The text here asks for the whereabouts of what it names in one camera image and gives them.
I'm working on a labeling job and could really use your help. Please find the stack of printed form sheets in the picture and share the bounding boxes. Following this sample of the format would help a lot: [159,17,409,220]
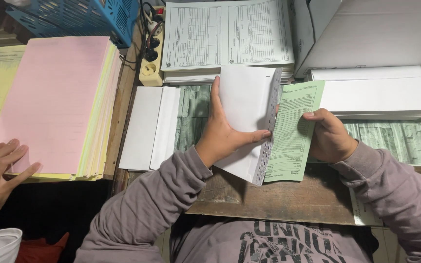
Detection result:
[160,0,296,85]

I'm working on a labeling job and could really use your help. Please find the stack of pink and yellow sheets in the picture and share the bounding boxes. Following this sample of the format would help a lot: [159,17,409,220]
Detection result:
[0,36,123,182]

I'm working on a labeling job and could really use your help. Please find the person's grey printed shirt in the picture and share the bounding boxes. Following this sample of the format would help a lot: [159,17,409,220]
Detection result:
[169,215,380,263]

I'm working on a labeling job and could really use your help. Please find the stack of white envelopes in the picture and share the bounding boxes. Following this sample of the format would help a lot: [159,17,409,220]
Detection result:
[306,65,421,121]

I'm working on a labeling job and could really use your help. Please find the blue plastic basket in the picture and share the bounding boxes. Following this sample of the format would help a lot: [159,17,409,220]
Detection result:
[6,0,140,49]

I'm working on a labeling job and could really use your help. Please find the white envelope with open flap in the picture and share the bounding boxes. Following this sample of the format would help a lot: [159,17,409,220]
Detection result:
[118,86,181,172]

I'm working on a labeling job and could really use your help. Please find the white cardboard box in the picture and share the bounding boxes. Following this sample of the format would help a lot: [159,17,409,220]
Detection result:
[292,0,421,79]

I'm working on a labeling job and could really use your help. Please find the white envelope with patterned lining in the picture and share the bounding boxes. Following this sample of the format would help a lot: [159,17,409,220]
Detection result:
[212,66,283,186]

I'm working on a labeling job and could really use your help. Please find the cream power strip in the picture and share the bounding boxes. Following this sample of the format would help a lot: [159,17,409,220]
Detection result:
[138,5,166,87]

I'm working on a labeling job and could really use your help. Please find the black power cables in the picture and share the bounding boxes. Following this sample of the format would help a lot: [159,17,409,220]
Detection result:
[119,0,166,66]

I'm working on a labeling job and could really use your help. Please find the green form sheet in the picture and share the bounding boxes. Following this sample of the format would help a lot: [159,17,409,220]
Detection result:
[264,80,326,183]

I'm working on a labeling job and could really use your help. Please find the person's right hand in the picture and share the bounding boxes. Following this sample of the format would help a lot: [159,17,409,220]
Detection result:
[302,108,359,164]

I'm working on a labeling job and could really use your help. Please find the person's left hand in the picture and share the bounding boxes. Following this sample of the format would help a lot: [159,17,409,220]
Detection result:
[195,75,272,169]

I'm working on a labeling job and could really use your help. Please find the green stone-pattern table mat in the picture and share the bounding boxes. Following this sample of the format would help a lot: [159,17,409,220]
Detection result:
[174,75,421,166]

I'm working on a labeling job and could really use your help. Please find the white printed paper slip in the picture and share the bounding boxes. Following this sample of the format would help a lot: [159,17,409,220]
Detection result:
[349,187,384,227]

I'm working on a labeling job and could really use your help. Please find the red cloth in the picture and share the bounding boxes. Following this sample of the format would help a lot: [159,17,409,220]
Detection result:
[15,232,70,263]

